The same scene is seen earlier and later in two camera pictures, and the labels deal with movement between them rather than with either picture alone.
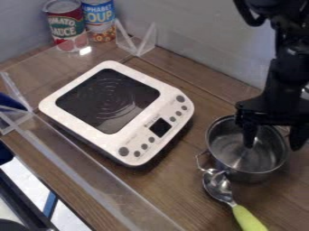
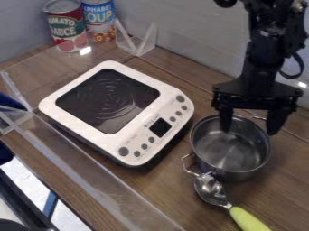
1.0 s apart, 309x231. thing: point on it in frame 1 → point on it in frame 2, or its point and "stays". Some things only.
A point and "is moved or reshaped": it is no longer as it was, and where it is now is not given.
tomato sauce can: [67, 23] stays
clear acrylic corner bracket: [138, 44] stays
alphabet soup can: [101, 22] stays
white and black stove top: [119, 110] stays
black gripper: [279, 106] → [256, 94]
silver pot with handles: [247, 164] is moved or reshaped
